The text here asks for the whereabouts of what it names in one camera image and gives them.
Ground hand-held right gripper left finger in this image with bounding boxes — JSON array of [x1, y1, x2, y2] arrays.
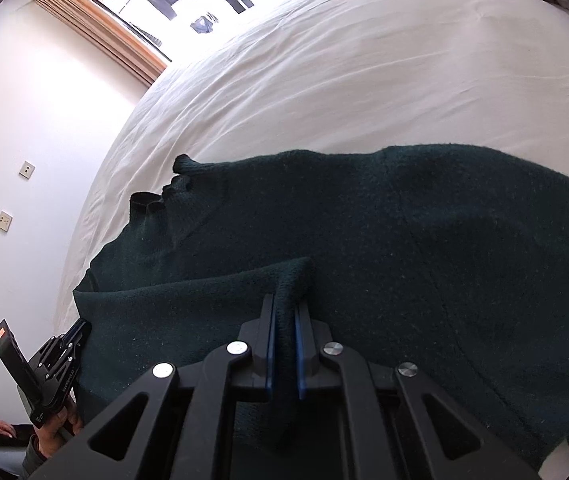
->
[[27, 294, 278, 480]]

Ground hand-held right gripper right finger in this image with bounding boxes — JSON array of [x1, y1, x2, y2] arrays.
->
[[294, 305, 540, 480]]

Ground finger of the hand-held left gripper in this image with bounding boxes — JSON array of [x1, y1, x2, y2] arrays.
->
[[39, 318, 92, 377]]

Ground dark green towel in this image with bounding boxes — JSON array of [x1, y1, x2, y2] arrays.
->
[[73, 142, 569, 471]]

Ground person's left forearm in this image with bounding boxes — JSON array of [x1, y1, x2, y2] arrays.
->
[[19, 432, 52, 478]]

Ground person's left hand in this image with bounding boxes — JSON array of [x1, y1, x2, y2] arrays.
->
[[34, 405, 84, 456]]

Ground white bed sheet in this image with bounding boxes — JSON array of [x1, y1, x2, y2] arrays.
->
[[54, 0, 569, 461]]

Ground tan window curtain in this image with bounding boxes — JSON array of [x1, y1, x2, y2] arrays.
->
[[34, 0, 172, 86]]

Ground small dark hanging garment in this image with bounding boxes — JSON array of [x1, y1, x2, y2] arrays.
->
[[190, 15, 220, 35]]

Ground balcony window with black frame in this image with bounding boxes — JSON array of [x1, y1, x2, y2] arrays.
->
[[64, 0, 315, 61]]

